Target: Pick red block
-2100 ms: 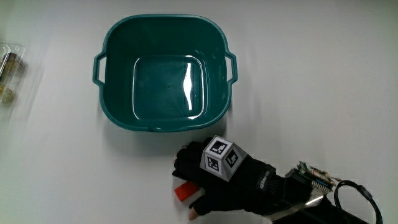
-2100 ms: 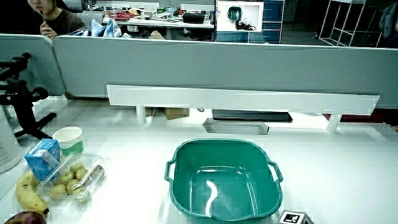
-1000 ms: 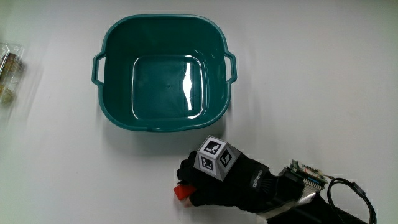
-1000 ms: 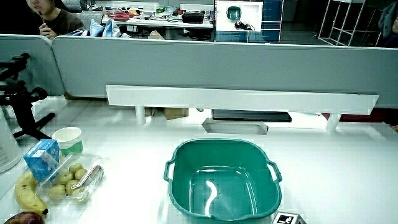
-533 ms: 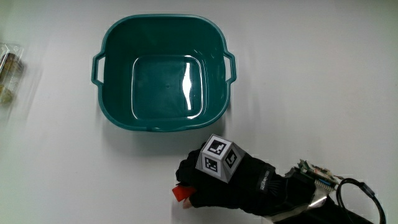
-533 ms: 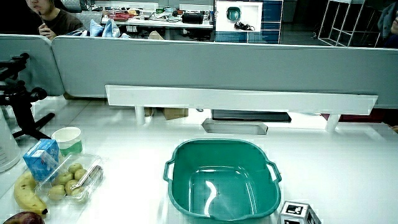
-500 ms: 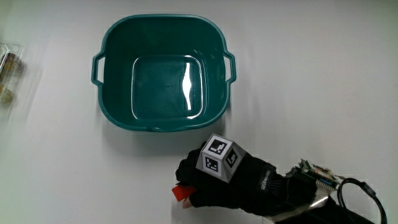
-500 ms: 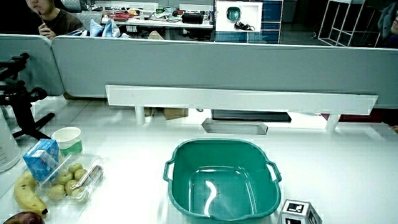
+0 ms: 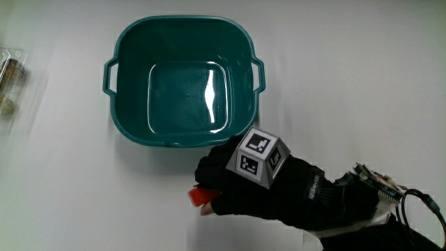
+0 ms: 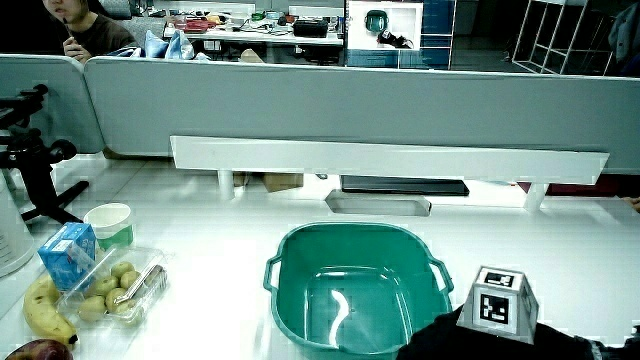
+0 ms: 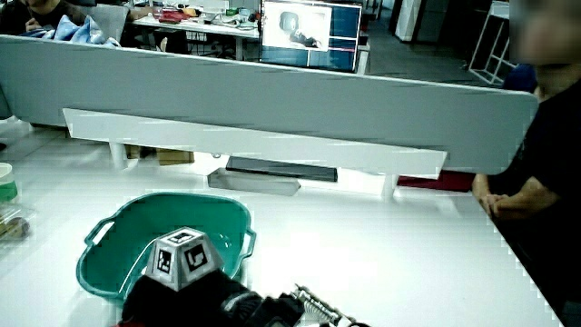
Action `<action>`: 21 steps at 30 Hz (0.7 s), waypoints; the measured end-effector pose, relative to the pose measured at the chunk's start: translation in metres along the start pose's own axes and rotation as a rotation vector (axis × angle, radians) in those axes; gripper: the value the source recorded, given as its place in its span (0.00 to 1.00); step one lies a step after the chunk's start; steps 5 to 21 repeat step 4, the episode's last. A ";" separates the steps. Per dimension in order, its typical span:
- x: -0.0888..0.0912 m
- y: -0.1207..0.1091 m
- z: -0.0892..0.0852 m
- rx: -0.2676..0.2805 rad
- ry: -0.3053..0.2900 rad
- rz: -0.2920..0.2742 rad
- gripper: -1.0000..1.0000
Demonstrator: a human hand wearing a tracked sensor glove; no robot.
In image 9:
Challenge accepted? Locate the clear plastic food container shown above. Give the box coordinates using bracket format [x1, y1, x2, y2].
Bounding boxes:
[0, 47, 29, 119]

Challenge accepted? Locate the black cable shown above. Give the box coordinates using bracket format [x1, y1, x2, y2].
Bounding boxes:
[400, 188, 446, 250]

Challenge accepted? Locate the person's right hand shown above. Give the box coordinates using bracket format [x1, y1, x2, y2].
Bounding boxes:
[194, 127, 341, 231]

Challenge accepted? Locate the green plastic basin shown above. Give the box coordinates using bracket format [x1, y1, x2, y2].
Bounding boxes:
[102, 15, 267, 149]

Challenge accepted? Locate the red block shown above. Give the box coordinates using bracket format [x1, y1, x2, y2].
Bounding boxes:
[187, 186, 222, 208]

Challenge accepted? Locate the person's right forearm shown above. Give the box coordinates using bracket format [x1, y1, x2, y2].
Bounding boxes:
[305, 162, 446, 251]

